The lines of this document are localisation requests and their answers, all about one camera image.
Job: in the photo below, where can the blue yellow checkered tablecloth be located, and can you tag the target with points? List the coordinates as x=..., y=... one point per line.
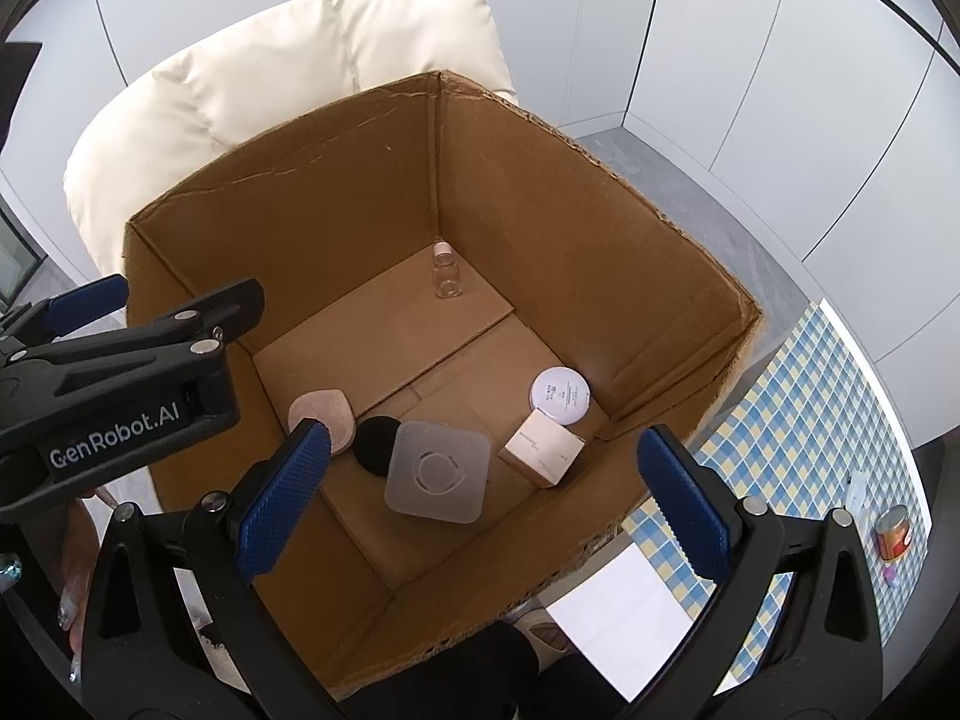
x=816, y=412

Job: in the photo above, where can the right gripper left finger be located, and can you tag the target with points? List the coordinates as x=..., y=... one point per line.
x=141, y=655

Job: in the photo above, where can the red gold tin can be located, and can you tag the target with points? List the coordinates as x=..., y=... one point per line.
x=892, y=533

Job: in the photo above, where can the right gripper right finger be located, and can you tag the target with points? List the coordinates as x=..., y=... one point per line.
x=824, y=658

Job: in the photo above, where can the small beige carton box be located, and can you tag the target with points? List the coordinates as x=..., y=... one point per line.
x=542, y=450

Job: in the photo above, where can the person's left hand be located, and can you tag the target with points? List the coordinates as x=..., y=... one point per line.
x=80, y=550

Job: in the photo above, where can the clear oval plastic case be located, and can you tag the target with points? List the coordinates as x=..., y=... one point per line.
x=857, y=487

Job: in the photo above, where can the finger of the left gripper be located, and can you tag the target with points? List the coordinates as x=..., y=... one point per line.
x=78, y=361
x=48, y=319

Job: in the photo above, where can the frosted square plastic case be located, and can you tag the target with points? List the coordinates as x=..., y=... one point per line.
x=438, y=472

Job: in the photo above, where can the white round compact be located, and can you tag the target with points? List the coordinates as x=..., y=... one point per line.
x=562, y=394

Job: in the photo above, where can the cream padded chair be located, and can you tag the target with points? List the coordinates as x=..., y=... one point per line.
x=261, y=72

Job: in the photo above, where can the cardboard box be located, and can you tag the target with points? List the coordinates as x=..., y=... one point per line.
x=562, y=262

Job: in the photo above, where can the black round powder puff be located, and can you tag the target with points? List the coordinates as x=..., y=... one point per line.
x=374, y=443

